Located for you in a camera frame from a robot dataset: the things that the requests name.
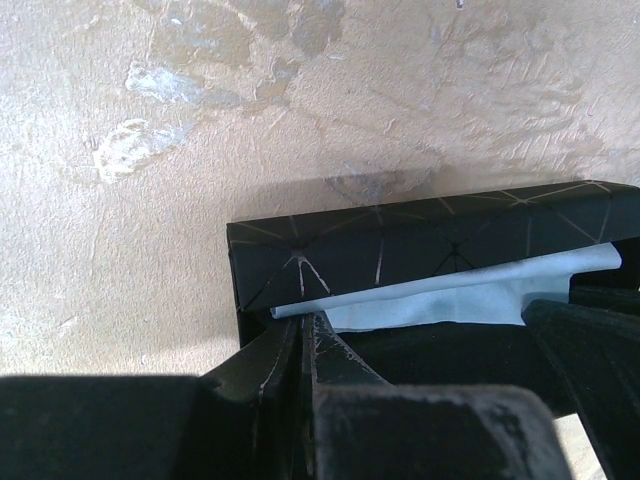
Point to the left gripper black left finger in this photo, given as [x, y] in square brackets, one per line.
[235, 422]

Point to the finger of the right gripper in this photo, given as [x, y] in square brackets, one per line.
[592, 342]

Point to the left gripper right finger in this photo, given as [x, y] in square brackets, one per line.
[444, 401]

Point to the blue cleaning cloth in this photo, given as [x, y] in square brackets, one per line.
[494, 295]

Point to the black glasses case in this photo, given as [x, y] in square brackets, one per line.
[319, 256]

